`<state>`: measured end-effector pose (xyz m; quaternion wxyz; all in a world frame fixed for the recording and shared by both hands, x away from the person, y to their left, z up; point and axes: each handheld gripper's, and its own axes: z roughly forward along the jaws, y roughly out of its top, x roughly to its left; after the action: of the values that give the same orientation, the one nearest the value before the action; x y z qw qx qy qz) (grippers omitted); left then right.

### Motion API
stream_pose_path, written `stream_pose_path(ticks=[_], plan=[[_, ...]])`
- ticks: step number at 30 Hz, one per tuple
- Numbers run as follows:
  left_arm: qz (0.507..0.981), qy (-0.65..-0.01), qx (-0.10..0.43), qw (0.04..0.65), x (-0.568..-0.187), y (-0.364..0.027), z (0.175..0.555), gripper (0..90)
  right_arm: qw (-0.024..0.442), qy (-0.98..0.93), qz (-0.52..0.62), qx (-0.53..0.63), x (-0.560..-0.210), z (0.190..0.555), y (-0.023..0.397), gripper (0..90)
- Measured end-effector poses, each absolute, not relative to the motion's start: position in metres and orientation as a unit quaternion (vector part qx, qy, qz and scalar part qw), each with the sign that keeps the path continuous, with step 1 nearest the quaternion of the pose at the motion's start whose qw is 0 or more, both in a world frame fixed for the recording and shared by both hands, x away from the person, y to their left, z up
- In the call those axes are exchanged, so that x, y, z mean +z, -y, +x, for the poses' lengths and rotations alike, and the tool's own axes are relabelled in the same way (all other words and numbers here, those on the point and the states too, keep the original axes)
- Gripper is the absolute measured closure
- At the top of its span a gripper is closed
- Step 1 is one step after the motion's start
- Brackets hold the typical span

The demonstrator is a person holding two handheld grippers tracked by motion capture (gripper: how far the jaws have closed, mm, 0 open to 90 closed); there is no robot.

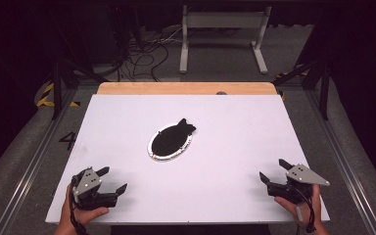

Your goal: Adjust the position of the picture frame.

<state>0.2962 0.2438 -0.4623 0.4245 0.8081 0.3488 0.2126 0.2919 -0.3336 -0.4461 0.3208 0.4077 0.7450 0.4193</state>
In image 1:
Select white board table cover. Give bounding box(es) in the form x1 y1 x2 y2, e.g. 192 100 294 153
44 94 331 226

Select person's right hand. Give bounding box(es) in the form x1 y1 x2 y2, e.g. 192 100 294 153
273 183 323 229

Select person's dark clothing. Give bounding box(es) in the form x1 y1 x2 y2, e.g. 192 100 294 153
110 223 272 235

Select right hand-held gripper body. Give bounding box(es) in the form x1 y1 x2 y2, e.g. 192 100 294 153
265 163 331 206

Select black tripod stand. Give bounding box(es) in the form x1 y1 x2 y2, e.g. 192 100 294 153
271 58 333 121
50 58 110 120

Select hand-held gripper black cable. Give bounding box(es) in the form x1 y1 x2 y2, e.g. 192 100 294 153
288 183 318 235
69 175 90 235

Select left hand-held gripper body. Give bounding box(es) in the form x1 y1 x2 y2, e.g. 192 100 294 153
70 166 119 211

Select white metal stand frame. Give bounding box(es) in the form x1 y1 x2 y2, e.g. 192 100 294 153
178 4 273 75

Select aluminium floor rail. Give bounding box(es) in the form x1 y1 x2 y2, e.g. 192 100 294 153
0 89 80 235
305 89 376 235

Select bundle of black floor cables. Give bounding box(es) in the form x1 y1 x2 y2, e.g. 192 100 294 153
117 26 184 83

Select yellow black floor tape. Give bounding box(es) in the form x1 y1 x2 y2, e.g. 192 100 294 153
35 81 81 109
274 65 310 80

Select right hand-held gripper black cable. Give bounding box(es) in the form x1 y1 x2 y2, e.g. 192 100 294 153
288 183 318 235

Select person's left hand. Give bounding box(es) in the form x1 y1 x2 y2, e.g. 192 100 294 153
60 183 111 230

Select left hand-held gripper black cable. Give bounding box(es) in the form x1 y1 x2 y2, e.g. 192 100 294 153
69 175 90 235

